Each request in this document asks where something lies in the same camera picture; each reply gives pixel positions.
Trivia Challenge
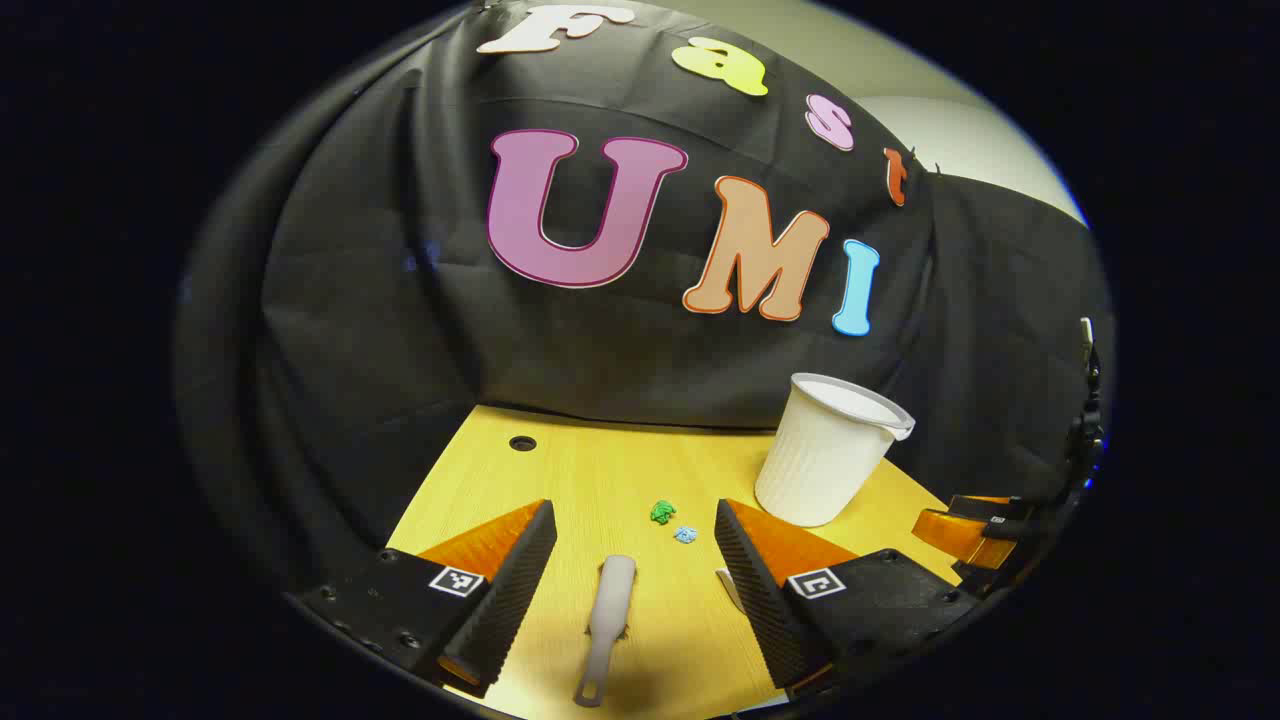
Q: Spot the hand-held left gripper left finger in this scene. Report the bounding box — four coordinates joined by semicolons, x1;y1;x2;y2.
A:
288;498;559;699

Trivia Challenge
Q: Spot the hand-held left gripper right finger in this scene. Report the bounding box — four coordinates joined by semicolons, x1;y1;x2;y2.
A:
713;497;986;691

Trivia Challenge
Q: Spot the small grey broom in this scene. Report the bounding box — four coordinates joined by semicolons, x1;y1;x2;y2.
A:
572;554;638;709

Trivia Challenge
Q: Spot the white ribbed garbage bin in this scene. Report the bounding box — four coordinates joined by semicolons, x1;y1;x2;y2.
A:
754;372;916;528

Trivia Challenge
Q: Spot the black backdrop cloth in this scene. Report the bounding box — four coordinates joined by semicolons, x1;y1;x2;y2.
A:
172;0;1113;601

